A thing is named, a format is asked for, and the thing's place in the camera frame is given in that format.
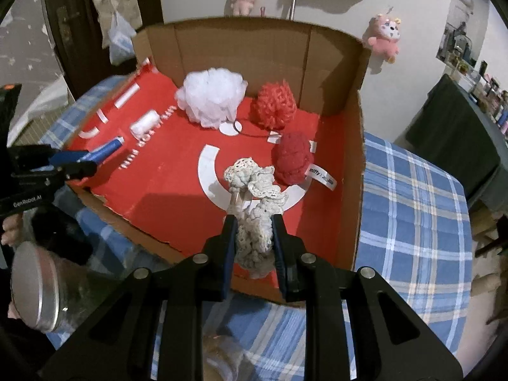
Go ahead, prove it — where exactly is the dark brown door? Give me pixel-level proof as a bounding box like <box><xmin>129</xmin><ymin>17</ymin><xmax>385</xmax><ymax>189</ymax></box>
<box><xmin>42</xmin><ymin>0</ymin><xmax>165</xmax><ymax>88</ymax></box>

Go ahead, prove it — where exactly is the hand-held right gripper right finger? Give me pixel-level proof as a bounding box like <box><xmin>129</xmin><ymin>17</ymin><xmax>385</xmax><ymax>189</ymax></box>
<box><xmin>271</xmin><ymin>213</ymin><xmax>464</xmax><ymax>381</ymax></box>

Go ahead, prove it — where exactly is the dark red knit scrunchie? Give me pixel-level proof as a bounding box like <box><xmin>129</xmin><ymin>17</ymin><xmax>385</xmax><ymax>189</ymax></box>
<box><xmin>271</xmin><ymin>131</ymin><xmax>338</xmax><ymax>191</ymax></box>

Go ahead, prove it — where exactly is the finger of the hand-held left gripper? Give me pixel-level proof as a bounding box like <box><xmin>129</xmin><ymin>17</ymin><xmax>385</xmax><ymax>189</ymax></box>
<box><xmin>59</xmin><ymin>162</ymin><xmax>98</xmax><ymax>181</ymax></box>
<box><xmin>48</xmin><ymin>150</ymin><xmax>90</xmax><ymax>166</ymax></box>

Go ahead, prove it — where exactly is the brown cardboard box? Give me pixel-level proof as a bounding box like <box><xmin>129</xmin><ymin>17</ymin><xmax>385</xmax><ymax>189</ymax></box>
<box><xmin>63</xmin><ymin>19</ymin><xmax>371</xmax><ymax>300</ymax></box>

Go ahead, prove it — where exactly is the clear plastic bag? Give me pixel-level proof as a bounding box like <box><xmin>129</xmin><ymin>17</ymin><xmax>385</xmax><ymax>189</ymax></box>
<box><xmin>108</xmin><ymin>10</ymin><xmax>137</xmax><ymax>66</ymax></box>

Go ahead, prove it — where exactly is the row of cosmetic bottles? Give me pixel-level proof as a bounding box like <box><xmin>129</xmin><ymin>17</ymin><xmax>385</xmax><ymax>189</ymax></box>
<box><xmin>444</xmin><ymin>24</ymin><xmax>508</xmax><ymax>136</ymax></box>

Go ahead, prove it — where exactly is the glass jar with metal lid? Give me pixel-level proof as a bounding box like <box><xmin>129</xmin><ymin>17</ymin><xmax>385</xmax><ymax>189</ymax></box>
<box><xmin>9</xmin><ymin>242</ymin><xmax>124</xmax><ymax>334</ymax></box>

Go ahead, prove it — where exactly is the dark green desk cloth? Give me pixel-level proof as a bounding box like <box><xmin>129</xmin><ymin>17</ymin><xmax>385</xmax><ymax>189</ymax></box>
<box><xmin>405</xmin><ymin>73</ymin><xmax>508</xmax><ymax>199</ymax></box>

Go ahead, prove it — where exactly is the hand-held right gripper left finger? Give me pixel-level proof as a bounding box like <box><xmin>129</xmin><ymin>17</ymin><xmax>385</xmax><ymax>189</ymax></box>
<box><xmin>43</xmin><ymin>214</ymin><xmax>239</xmax><ymax>381</ymax></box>

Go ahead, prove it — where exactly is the cream crochet scrunchie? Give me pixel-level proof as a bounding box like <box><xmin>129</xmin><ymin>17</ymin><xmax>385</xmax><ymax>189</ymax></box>
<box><xmin>223</xmin><ymin>158</ymin><xmax>290</xmax><ymax>280</ymax></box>

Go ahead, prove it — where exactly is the white mesh bath pouf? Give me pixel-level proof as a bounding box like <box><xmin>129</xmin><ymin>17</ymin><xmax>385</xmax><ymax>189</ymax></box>
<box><xmin>175</xmin><ymin>68</ymin><xmax>249</xmax><ymax>130</ymax></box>

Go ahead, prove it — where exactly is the person's left hand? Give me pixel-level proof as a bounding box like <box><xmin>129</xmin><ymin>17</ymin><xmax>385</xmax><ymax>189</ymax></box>
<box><xmin>0</xmin><ymin>216</ymin><xmax>22</xmax><ymax>247</ymax></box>

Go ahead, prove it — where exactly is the blue plaid blanket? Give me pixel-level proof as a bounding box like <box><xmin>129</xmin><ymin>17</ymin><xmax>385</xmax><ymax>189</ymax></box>
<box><xmin>40</xmin><ymin>75</ymin><xmax>477</xmax><ymax>381</ymax></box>

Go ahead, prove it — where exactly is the red mesh bath loofah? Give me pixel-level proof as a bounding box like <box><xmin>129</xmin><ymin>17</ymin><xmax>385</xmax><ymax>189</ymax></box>
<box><xmin>250</xmin><ymin>81</ymin><xmax>297</xmax><ymax>130</ymax></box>

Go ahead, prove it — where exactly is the pink plush with bow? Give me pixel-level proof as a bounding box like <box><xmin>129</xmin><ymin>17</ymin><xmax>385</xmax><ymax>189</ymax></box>
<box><xmin>362</xmin><ymin>12</ymin><xmax>402</xmax><ymax>64</ymax></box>

